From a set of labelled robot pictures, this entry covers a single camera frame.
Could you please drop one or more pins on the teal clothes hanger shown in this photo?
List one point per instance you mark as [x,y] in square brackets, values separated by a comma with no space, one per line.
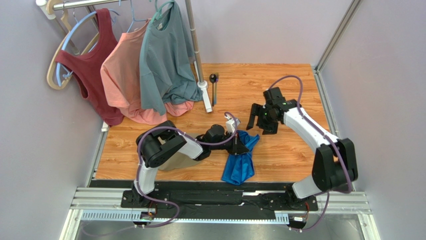
[159,9]

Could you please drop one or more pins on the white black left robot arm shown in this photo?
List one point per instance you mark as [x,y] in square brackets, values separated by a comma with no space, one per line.
[157,145]

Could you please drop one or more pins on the black spoon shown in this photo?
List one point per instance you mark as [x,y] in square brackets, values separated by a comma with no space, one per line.
[212,81]

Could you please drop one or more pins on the beige baseball cap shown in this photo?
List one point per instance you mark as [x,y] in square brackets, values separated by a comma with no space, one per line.
[178,161]

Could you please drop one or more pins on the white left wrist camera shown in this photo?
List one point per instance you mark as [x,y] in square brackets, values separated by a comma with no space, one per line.
[232,124]

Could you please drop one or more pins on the metal clothes rack pole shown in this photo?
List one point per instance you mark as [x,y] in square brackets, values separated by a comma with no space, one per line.
[193,40]

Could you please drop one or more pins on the maroon tank top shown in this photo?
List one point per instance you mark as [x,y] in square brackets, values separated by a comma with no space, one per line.
[86,69]

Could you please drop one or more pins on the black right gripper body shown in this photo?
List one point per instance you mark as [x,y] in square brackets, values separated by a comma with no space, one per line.
[263,116]

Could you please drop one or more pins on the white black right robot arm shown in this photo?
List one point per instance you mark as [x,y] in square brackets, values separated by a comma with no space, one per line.
[334,165]

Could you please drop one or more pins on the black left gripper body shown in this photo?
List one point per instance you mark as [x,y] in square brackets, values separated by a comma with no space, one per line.
[231,146]

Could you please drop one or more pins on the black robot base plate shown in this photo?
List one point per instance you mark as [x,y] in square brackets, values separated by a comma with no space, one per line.
[273,200]

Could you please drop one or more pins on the blue cloth napkin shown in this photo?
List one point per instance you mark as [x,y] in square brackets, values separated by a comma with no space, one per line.
[239,168]

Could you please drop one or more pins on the aluminium frame rail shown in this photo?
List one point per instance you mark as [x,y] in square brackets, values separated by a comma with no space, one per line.
[108,210]

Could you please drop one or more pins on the wooden clothes hanger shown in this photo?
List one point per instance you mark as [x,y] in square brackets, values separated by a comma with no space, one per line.
[57,12]

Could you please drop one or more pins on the light blue clothes hanger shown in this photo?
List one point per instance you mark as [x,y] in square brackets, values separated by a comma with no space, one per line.
[57,75]

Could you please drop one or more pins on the pink t-shirt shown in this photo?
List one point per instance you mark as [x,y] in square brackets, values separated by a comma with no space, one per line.
[121,78]

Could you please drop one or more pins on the white clothes rack foot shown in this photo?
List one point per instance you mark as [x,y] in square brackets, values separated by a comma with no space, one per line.
[205,95]

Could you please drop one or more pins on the teal t-shirt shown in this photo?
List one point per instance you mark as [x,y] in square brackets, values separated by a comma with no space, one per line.
[166,56]

